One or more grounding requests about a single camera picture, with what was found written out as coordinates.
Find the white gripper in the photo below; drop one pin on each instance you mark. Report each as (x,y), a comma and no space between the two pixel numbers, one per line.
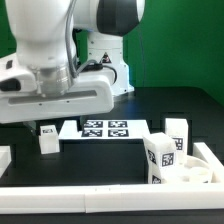
(90,94)

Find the white round stool seat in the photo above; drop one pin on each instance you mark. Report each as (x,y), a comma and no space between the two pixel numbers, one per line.
(194,170)

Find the white left fence piece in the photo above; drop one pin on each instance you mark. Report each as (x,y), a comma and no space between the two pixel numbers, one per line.
(5,158)

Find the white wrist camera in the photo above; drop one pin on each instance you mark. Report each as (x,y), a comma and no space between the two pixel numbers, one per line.
(13,80)

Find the white marker base plate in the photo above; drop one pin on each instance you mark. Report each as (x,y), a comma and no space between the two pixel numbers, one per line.
(104,130)

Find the white fence wall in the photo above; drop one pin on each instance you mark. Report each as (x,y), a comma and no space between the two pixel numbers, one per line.
(114,198)

